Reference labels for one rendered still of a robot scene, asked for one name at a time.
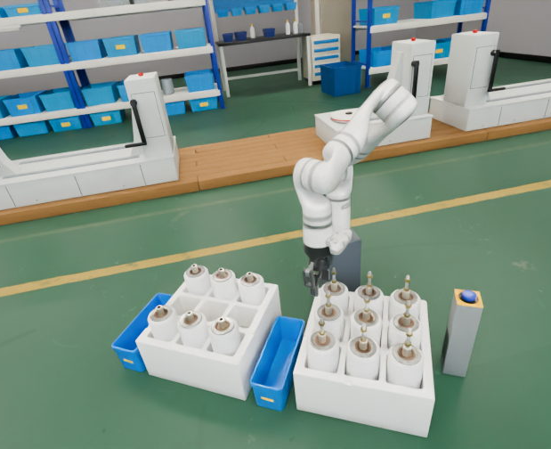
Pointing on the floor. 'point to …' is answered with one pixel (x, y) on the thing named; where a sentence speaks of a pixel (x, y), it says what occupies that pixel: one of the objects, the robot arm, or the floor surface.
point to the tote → (340, 78)
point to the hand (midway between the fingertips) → (320, 283)
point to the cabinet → (320, 53)
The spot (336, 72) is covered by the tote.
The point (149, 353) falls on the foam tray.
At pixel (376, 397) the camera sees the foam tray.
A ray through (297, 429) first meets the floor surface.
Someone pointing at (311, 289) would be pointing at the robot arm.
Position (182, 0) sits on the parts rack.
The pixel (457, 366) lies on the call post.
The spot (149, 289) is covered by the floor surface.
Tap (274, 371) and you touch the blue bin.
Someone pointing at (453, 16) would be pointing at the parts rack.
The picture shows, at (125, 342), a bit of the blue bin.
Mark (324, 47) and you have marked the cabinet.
